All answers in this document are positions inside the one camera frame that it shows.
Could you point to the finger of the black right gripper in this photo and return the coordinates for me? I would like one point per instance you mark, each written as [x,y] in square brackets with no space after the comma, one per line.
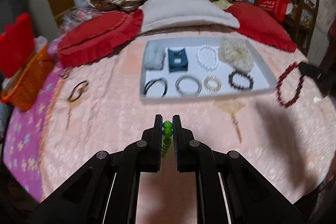
[321,79]

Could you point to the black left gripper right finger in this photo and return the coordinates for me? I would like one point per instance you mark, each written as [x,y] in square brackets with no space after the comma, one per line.
[191,155]

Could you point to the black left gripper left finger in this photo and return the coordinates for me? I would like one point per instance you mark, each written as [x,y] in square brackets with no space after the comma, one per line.
[144,155]

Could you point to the cream dotted tulle scrunchie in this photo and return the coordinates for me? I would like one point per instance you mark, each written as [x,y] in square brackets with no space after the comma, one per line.
[235,52]

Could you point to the white shallow cardboard tray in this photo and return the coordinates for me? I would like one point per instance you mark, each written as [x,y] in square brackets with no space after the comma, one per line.
[207,77]

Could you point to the grey fluffy scrunchie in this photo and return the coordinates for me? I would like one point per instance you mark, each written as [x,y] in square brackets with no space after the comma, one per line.
[153,57]

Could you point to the blue plastic hair claw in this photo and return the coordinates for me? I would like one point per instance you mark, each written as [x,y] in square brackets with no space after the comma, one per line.
[178,60]

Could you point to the right hand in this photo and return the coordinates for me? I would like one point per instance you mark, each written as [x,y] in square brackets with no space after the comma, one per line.
[332,170]

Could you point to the wooden chair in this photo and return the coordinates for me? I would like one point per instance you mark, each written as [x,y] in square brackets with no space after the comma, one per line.
[300,23]

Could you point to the pink quilted bedspread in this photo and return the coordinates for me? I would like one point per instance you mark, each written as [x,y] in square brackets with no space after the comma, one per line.
[269,150]

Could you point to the right red pillow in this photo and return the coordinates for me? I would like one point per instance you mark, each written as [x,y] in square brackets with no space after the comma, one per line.
[258,25]

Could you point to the red shopping bag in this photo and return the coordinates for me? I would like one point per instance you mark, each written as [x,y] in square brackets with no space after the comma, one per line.
[275,8]

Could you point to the small black hair clip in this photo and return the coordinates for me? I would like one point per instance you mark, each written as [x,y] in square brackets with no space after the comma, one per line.
[66,73]

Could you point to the purple floral bed sheet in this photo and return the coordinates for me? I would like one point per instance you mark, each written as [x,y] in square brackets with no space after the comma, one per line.
[22,151]

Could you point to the left red ruffled pillow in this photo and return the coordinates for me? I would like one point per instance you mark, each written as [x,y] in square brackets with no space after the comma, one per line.
[98,37]

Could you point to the orange plastic basket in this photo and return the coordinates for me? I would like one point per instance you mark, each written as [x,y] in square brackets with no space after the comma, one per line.
[27,86]

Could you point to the white pillow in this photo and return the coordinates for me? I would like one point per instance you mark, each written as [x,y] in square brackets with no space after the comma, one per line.
[163,14]

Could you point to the clear plastic bags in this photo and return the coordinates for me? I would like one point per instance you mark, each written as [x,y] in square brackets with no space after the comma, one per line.
[77,16]

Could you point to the red box in basket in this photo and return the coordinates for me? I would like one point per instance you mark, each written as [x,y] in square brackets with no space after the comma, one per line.
[17,44]

